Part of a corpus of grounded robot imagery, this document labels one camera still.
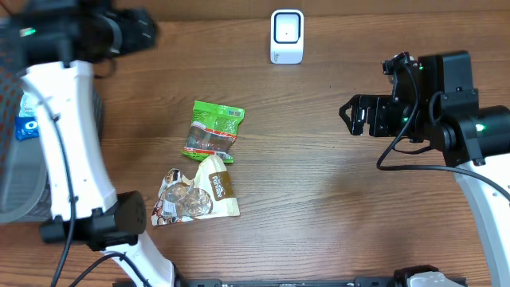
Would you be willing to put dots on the green snack bag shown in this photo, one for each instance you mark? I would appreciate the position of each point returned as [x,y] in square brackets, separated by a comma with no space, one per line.
[213,130]

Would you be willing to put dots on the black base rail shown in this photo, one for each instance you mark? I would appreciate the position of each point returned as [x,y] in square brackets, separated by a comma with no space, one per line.
[356,282]

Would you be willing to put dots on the white barcode scanner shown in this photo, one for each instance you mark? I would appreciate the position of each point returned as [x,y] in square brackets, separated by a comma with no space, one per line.
[287,37]

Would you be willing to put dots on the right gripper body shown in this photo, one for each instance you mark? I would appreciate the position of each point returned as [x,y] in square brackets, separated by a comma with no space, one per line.
[387,116]

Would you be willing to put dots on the light teal snack packet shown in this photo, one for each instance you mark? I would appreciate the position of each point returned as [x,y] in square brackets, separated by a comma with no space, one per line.
[28,105]

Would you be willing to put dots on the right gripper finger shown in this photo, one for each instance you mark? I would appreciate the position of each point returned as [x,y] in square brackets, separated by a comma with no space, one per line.
[357,101]
[358,121]

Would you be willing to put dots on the blue Oreo packet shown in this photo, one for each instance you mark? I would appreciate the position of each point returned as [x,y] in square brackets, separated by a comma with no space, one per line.
[26,128]

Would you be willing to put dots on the beige cookie bag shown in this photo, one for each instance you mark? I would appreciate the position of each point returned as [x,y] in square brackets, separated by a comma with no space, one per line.
[208,195]

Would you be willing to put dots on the grey plastic shopping basket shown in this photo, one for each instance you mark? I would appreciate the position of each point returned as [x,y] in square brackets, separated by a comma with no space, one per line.
[39,176]

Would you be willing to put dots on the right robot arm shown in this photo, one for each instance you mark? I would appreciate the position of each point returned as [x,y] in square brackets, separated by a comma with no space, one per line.
[434,100]

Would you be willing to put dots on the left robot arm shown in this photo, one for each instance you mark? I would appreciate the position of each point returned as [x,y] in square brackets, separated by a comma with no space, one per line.
[119,233]

